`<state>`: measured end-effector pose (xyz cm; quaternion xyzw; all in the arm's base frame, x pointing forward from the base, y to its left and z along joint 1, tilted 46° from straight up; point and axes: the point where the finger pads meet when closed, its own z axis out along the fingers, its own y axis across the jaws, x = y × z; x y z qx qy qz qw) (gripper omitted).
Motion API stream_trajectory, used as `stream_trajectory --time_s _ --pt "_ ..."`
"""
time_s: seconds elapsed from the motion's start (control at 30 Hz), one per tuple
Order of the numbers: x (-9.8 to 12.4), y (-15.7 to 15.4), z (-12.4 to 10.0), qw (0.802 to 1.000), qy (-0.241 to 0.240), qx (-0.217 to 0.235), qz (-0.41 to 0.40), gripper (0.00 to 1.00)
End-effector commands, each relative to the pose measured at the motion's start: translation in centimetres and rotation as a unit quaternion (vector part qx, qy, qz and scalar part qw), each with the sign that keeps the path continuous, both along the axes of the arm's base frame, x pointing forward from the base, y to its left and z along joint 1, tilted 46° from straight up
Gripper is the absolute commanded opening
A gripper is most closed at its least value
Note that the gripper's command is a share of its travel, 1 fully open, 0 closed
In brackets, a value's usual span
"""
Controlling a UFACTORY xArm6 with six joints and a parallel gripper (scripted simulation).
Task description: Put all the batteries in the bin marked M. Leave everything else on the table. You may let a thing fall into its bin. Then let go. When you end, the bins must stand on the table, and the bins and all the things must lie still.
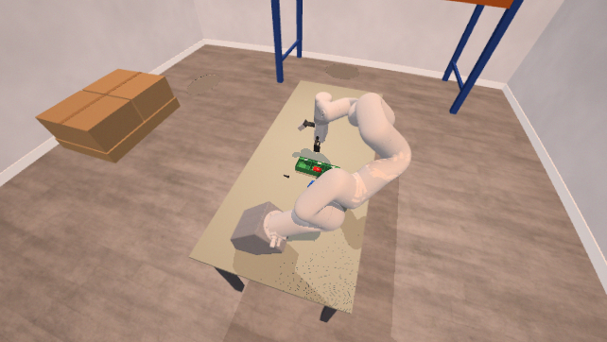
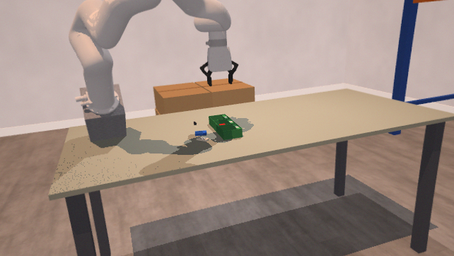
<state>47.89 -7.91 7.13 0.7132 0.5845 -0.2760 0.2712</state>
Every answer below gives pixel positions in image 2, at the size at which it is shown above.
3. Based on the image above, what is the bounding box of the blue flat block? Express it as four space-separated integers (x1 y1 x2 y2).
195 130 206 136

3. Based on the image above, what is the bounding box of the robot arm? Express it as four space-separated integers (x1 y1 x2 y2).
69 0 231 115

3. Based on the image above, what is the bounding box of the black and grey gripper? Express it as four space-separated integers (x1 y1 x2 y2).
200 46 238 86

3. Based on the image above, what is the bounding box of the green three-compartment bin rack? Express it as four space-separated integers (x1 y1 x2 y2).
209 114 243 140

